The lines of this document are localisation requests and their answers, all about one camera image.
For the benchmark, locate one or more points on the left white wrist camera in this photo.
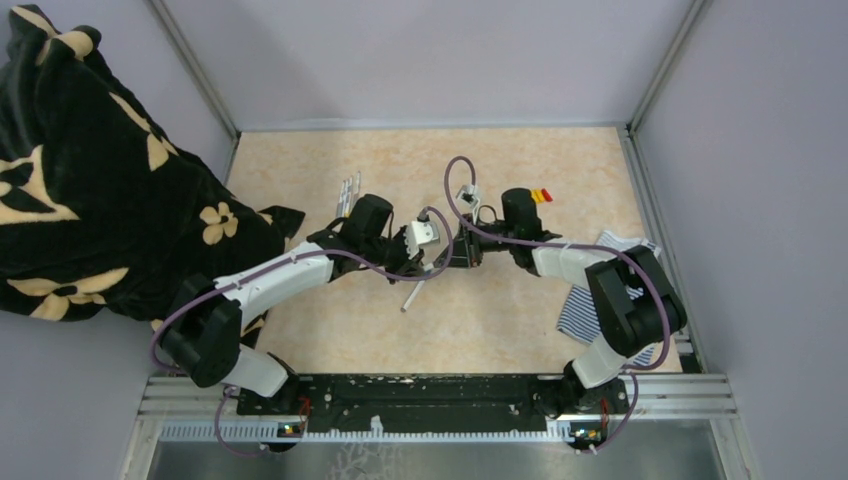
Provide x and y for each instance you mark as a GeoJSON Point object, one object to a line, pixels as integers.
{"type": "Point", "coordinates": [420, 234]}

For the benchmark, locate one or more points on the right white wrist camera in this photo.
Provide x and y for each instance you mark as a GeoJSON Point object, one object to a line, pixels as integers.
{"type": "Point", "coordinates": [470, 197]}

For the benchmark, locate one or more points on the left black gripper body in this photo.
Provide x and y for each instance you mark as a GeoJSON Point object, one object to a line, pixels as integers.
{"type": "Point", "coordinates": [391, 253]}

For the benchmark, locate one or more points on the green end white marker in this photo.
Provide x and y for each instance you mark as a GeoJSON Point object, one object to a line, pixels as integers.
{"type": "Point", "coordinates": [344, 197]}

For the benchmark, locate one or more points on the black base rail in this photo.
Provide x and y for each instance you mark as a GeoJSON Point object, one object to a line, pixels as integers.
{"type": "Point", "coordinates": [444, 408]}

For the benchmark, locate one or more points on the blue cap white marker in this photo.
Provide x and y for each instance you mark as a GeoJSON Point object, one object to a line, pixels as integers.
{"type": "Point", "coordinates": [412, 296]}

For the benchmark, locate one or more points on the black floral blanket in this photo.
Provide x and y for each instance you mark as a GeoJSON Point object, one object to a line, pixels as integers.
{"type": "Point", "coordinates": [99, 209]}

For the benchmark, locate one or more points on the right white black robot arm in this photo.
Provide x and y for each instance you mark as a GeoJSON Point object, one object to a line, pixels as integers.
{"type": "Point", "coordinates": [634, 303]}

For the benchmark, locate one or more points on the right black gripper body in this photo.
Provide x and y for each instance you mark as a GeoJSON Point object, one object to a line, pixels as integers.
{"type": "Point", "coordinates": [480, 244]}

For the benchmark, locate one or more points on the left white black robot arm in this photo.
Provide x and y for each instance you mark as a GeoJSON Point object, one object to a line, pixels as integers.
{"type": "Point", "coordinates": [202, 333]}

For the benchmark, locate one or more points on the orange cap white marker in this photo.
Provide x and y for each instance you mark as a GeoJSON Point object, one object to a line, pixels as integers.
{"type": "Point", "coordinates": [349, 193]}

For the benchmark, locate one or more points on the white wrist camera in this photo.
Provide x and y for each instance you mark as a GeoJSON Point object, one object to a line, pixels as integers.
{"type": "Point", "coordinates": [470, 197]}
{"type": "Point", "coordinates": [420, 234]}

